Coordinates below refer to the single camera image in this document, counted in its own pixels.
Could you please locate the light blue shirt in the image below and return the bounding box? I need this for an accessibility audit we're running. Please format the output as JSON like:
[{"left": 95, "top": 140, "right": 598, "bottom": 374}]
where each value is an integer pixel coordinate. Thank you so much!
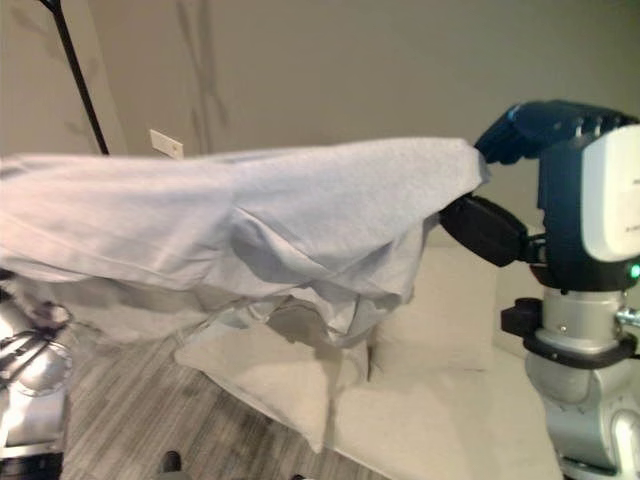
[{"left": 0, "top": 135, "right": 494, "bottom": 381}]

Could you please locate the white wall socket plate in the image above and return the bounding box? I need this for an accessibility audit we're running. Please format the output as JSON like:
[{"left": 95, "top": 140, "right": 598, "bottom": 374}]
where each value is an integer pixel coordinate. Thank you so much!
[{"left": 149, "top": 128, "right": 183, "bottom": 160}]

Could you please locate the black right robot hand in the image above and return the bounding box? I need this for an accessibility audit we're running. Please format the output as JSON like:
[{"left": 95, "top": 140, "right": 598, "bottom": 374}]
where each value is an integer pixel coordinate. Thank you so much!
[{"left": 438, "top": 99, "right": 640, "bottom": 292}]

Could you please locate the black clothes rack pole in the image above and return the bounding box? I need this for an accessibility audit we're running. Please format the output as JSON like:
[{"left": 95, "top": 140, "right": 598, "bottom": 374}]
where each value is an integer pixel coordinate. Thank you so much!
[{"left": 38, "top": 0, "right": 111, "bottom": 156}]

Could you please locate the cream white cushion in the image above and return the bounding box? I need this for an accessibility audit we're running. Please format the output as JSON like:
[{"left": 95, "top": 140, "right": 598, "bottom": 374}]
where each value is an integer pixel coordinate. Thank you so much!
[{"left": 372, "top": 244, "right": 499, "bottom": 372}]

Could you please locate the cream white sofa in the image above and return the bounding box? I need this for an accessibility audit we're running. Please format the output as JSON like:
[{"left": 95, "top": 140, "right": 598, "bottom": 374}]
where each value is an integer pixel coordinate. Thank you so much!
[{"left": 172, "top": 227, "right": 569, "bottom": 480}]

